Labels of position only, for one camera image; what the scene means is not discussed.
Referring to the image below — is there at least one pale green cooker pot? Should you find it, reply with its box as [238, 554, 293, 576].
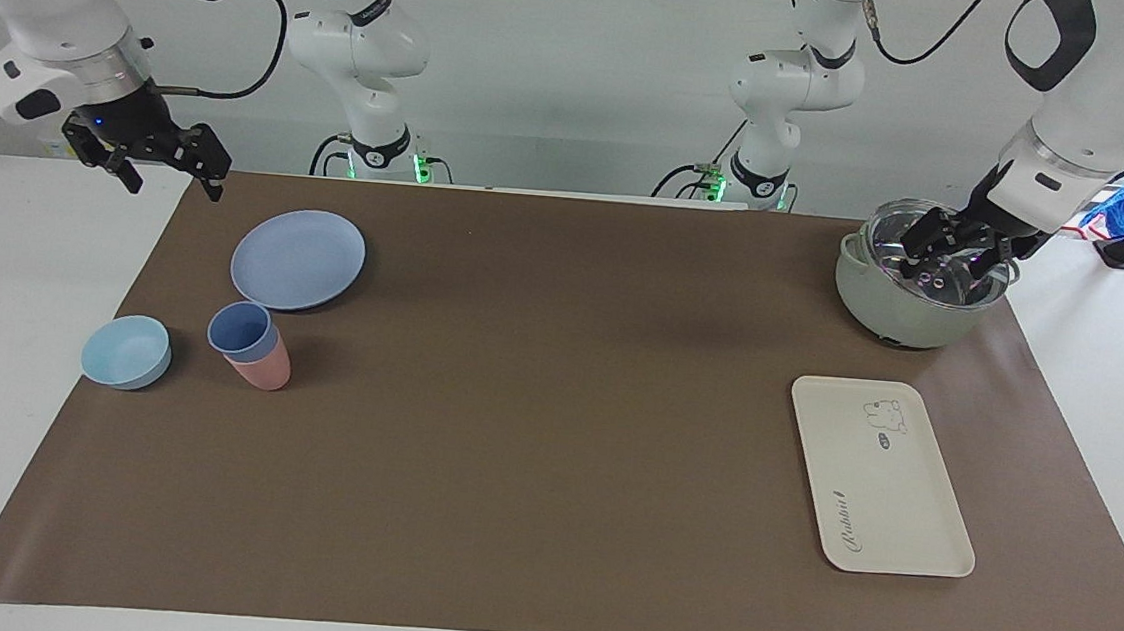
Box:
[829, 217, 1019, 357]

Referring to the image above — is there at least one light blue bowl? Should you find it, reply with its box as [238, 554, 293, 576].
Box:
[79, 311, 176, 394]

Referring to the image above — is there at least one black base cable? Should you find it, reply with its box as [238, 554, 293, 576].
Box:
[651, 160, 725, 205]
[308, 130, 357, 180]

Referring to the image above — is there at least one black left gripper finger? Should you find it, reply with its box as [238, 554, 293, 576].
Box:
[901, 207, 960, 280]
[965, 242, 1022, 292]

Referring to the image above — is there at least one cream rabbit print tray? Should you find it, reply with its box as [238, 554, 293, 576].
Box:
[778, 374, 989, 583]

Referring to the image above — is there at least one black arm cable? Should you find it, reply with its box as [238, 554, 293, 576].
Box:
[851, 0, 995, 73]
[153, 0, 292, 106]

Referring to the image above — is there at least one blue round plate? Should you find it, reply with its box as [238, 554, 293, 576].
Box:
[227, 204, 370, 318]

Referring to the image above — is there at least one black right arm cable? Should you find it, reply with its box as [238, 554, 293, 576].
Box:
[153, 0, 292, 106]

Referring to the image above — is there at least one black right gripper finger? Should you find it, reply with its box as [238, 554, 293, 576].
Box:
[57, 128, 149, 196]
[180, 123, 235, 203]

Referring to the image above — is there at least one blue plastic cup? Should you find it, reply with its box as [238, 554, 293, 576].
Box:
[205, 299, 283, 366]

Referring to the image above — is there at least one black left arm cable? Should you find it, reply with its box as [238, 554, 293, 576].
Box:
[851, 0, 995, 73]

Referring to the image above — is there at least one pink plastic cup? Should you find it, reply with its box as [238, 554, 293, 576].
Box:
[220, 322, 296, 393]

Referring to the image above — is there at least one brown table mat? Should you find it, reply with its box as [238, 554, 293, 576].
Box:
[0, 151, 1124, 631]

